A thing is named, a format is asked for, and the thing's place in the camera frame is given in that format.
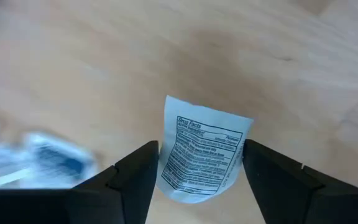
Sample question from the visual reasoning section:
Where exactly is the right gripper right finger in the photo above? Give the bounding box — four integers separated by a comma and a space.
242, 139, 358, 224

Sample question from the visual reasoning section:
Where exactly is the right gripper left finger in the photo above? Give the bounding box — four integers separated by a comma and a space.
70, 140, 160, 224

